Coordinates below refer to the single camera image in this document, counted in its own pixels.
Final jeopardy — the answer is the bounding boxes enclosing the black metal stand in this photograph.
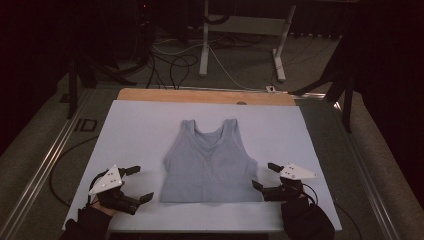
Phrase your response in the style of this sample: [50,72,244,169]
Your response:
[288,34,356,134]
[65,46,138,120]

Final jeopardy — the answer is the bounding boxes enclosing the person's left hand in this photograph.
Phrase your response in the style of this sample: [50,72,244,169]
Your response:
[90,196,118,218]

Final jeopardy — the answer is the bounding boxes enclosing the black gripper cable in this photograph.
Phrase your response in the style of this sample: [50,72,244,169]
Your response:
[300,182,320,206]
[86,171,107,208]

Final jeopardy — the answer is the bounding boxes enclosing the white floor cable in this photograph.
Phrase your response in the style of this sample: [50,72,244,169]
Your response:
[151,38,268,92]

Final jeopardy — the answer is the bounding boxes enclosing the white desk frame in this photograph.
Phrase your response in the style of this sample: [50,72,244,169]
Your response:
[198,0,298,83]

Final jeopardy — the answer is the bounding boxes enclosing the person's right hand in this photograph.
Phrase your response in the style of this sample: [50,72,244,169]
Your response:
[280,196,314,221]

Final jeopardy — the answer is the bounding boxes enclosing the aluminium floor rail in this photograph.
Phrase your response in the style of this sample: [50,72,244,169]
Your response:
[333,101,403,240]
[0,89,96,240]

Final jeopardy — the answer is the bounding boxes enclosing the pale blue table cover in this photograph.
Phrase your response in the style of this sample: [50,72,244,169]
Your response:
[61,99,343,233]

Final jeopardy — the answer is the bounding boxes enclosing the black looped floor cable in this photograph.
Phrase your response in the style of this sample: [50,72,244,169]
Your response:
[145,51,200,91]

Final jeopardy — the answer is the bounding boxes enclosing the grey tank top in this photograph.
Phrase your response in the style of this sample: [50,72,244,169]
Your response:
[159,117,265,205]

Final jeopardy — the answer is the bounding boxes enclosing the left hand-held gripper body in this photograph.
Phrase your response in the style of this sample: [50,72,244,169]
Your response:
[87,164,142,216]

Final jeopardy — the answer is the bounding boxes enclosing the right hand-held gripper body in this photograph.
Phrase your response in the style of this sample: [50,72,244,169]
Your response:
[262,162,319,203]

